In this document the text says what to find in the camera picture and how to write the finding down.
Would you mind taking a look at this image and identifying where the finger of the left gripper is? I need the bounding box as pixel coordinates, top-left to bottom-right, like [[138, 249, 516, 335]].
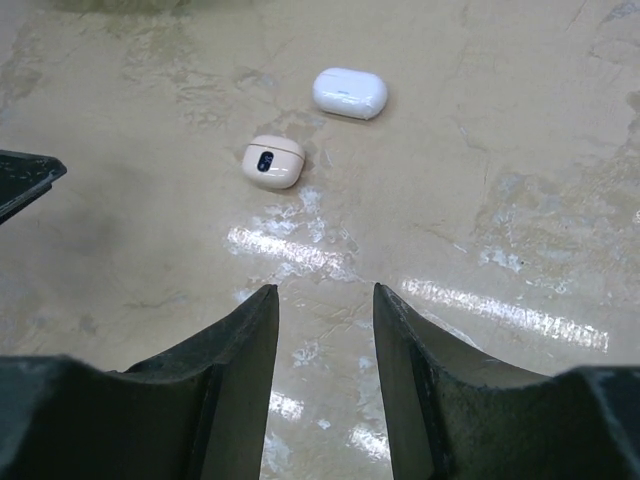
[[0, 150, 67, 223]]

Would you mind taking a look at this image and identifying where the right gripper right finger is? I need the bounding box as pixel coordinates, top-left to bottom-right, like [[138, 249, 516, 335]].
[[373, 284, 639, 479]]

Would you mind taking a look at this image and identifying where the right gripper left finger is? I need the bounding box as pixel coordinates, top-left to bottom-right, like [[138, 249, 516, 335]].
[[1, 285, 279, 479]]

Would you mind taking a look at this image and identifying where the beige small charging case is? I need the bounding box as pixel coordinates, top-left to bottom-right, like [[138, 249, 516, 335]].
[[242, 135, 306, 190]]

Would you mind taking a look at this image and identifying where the white oval charging case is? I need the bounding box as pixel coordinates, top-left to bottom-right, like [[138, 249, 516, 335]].
[[312, 67, 388, 120]]

